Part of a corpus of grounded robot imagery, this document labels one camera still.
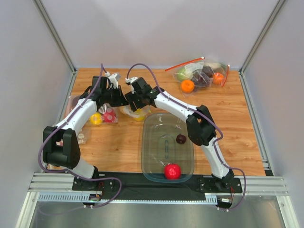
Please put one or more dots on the dark purple fake plum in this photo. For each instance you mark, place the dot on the dark purple fake plum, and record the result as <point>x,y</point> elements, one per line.
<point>181,139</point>

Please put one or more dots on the clear plastic tub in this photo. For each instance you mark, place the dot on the clear plastic tub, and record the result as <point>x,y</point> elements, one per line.
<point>159,148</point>

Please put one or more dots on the red zip bag back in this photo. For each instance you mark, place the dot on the red zip bag back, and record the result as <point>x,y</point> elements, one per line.
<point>199,63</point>

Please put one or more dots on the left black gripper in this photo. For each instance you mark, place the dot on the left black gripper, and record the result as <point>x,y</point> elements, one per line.
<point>117,97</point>

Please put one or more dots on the orange fake tangerine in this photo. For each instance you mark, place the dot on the orange fake tangerine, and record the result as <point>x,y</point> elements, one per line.
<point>187,86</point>

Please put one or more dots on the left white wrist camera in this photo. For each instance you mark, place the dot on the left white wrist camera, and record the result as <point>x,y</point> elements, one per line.
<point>113,80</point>

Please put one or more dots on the yellow fake pepper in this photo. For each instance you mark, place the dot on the yellow fake pepper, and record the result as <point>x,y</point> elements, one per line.
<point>96,119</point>

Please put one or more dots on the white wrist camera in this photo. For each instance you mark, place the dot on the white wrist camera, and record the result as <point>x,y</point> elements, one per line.
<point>129,82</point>
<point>113,80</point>

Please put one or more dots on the clear bag far left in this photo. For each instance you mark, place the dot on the clear bag far left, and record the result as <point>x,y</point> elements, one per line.
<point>85,133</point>

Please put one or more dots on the clear bag with mushroom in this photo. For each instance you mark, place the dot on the clear bag with mushroom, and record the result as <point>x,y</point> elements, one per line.
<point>102,111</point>

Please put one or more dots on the red spotted fake mushroom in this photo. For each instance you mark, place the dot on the red spotted fake mushroom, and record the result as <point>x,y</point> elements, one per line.
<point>109,116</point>

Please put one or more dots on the black base strip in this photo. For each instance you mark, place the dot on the black base strip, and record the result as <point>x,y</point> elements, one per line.
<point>135,186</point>

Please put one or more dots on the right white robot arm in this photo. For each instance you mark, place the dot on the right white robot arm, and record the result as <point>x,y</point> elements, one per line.
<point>201,128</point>

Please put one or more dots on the fake purple grapes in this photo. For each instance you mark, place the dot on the fake purple grapes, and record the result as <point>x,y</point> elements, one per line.
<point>202,78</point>

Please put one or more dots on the yellow fake lemon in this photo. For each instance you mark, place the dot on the yellow fake lemon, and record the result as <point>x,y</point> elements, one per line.
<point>139,115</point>

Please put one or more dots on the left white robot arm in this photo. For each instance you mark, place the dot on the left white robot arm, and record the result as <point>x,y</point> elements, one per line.
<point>60,144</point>

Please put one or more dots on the blue zip top bag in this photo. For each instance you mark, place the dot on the blue zip top bag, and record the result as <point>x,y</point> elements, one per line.
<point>126,110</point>

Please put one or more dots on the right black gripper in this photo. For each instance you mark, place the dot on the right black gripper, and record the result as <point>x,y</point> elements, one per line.
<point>135,100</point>

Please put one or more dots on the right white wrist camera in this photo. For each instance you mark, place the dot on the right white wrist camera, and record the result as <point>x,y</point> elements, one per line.
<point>129,82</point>

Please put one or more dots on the green fake cabbage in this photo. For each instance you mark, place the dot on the green fake cabbage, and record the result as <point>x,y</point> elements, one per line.
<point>182,74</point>

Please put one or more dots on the red fake apple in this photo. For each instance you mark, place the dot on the red fake apple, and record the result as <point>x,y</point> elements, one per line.
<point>172,171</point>

